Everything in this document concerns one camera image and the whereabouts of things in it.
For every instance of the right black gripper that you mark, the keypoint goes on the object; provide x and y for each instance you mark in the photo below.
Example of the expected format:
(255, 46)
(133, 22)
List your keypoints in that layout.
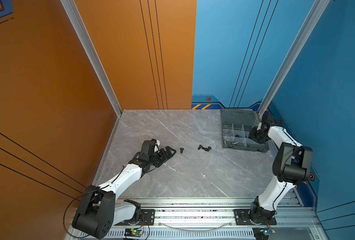
(251, 135)

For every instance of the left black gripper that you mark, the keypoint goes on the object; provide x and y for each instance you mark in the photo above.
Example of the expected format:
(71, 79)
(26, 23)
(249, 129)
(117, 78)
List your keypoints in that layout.
(165, 158)

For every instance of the black bolt cluster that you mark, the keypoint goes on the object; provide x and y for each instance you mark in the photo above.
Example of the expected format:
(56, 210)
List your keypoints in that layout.
(207, 149)

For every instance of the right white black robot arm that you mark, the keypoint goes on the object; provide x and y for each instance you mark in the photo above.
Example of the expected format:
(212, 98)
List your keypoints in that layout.
(291, 167)

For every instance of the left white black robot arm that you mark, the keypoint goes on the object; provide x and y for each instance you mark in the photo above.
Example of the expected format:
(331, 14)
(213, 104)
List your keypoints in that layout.
(98, 210)

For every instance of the grey compartment organizer box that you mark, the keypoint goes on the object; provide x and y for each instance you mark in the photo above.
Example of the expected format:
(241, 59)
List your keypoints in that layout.
(236, 126)

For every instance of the left green circuit board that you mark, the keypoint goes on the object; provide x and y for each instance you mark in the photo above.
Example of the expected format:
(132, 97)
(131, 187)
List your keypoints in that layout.
(133, 233)

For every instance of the green circuit board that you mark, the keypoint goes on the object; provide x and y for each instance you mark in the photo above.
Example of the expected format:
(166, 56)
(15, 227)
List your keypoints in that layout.
(133, 233)
(262, 233)

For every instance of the right green circuit board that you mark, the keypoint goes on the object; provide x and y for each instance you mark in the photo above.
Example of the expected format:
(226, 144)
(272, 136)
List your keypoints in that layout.
(262, 233)

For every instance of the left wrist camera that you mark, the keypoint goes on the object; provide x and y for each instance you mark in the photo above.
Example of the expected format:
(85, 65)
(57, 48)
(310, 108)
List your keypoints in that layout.
(156, 145)

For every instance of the right aluminium corner post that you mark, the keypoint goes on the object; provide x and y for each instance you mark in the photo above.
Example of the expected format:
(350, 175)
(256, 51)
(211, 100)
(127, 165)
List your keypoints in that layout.
(302, 36)

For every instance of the aluminium corner post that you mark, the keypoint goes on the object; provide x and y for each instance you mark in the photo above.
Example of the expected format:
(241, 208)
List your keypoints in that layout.
(302, 36)
(87, 44)

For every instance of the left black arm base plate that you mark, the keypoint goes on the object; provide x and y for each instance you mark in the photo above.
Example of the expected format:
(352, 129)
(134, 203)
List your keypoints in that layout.
(147, 215)

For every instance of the aluminium rail frame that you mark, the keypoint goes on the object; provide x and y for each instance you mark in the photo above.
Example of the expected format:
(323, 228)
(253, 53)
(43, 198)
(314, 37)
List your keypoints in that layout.
(213, 219)

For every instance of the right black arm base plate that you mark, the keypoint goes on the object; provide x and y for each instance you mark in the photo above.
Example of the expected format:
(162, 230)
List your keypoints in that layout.
(244, 217)

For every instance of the left aluminium corner post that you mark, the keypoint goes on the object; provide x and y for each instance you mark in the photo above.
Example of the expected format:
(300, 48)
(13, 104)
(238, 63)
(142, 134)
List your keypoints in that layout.
(87, 44)

